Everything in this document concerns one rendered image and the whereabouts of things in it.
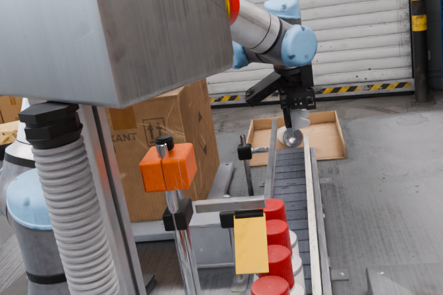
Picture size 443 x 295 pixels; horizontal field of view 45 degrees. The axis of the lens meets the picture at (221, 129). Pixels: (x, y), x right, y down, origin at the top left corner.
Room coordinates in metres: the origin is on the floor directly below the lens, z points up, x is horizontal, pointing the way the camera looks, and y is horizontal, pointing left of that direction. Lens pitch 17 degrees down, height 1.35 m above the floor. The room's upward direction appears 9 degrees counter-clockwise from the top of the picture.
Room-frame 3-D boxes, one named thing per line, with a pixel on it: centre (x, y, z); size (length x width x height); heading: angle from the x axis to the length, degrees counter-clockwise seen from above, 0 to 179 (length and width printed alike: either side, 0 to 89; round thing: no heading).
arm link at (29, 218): (0.77, 0.28, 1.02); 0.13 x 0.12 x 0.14; 29
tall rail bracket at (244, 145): (1.09, -0.06, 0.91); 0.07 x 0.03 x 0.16; 80
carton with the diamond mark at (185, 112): (1.19, 0.16, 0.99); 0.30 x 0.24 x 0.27; 169
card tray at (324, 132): (1.44, -0.20, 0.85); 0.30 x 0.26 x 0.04; 170
